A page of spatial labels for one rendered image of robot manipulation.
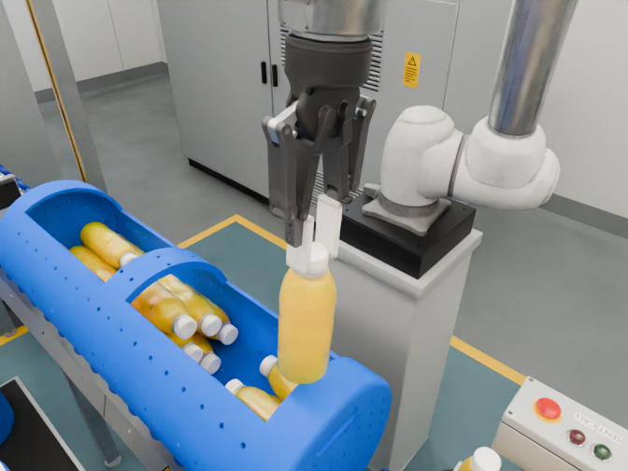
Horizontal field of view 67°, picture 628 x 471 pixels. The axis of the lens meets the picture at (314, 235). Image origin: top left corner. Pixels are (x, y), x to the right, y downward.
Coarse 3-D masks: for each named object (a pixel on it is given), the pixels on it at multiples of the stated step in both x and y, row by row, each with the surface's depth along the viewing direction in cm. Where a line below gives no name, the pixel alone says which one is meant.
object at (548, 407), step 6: (540, 402) 75; (546, 402) 75; (552, 402) 75; (540, 408) 75; (546, 408) 74; (552, 408) 74; (558, 408) 74; (546, 414) 74; (552, 414) 74; (558, 414) 74
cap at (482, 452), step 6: (480, 450) 72; (486, 450) 72; (492, 450) 72; (474, 456) 71; (480, 456) 71; (486, 456) 71; (492, 456) 71; (498, 456) 71; (474, 462) 71; (480, 462) 71; (486, 462) 71; (492, 462) 71; (498, 462) 71; (480, 468) 70; (486, 468) 70; (492, 468) 70; (498, 468) 70
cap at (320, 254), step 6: (312, 246) 53; (318, 246) 53; (324, 246) 53; (312, 252) 52; (318, 252) 52; (324, 252) 52; (312, 258) 51; (318, 258) 51; (324, 258) 51; (312, 264) 51; (318, 264) 51; (324, 264) 52; (312, 270) 52; (318, 270) 52
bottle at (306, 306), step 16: (288, 272) 54; (288, 288) 53; (304, 288) 52; (320, 288) 52; (288, 304) 53; (304, 304) 52; (320, 304) 53; (288, 320) 54; (304, 320) 53; (320, 320) 54; (288, 336) 56; (304, 336) 55; (320, 336) 55; (288, 352) 57; (304, 352) 56; (320, 352) 57; (288, 368) 58; (304, 368) 57; (320, 368) 58
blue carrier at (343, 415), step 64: (64, 192) 106; (0, 256) 104; (64, 256) 90; (192, 256) 91; (64, 320) 87; (128, 320) 77; (256, 320) 95; (128, 384) 75; (192, 384) 67; (256, 384) 94; (320, 384) 64; (384, 384) 70; (192, 448) 66; (256, 448) 60; (320, 448) 62
